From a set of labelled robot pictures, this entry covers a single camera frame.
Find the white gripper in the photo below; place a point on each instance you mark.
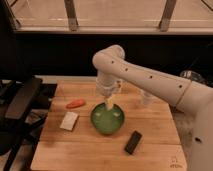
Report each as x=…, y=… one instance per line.
x=107, y=91

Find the white sponge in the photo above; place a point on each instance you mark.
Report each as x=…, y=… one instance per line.
x=69, y=121

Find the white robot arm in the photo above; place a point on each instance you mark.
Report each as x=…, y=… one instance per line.
x=186, y=95

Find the green bowl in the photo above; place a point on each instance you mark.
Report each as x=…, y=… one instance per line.
x=107, y=121

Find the orange carrot toy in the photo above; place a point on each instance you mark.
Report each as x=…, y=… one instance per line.
x=75, y=104

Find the black phone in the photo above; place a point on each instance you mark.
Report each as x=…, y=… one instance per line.
x=133, y=142

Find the black office chair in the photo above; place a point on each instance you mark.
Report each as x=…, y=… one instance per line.
x=13, y=126

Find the round metal dish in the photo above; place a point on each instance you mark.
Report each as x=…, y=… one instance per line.
x=191, y=75

